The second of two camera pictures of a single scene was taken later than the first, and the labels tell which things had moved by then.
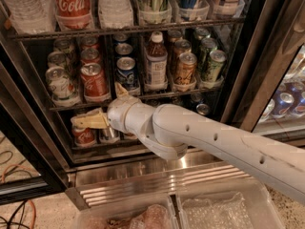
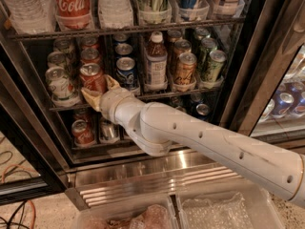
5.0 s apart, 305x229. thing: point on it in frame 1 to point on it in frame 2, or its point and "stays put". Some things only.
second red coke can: [90, 55] stays put
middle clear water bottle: [114, 6] stays put
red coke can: [93, 82] stays put
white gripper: [117, 113] to [111, 101]
